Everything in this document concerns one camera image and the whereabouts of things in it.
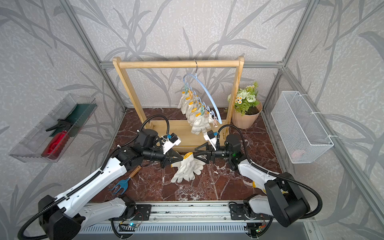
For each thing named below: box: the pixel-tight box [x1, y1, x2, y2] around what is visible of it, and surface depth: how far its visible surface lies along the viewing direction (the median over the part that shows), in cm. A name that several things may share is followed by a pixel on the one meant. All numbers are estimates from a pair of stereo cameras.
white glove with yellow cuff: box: [170, 152, 206, 183], surface depth 76 cm
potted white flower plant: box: [227, 82, 263, 130], surface depth 86 cm
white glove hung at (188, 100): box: [181, 96, 195, 116], surface depth 91 cm
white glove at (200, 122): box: [191, 112, 212, 135], surface depth 86 cm
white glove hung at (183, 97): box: [177, 91, 189, 110], surface depth 95 cm
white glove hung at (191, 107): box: [185, 101, 196, 123], surface depth 88 cm
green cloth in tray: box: [49, 103, 98, 137], surface depth 71 cm
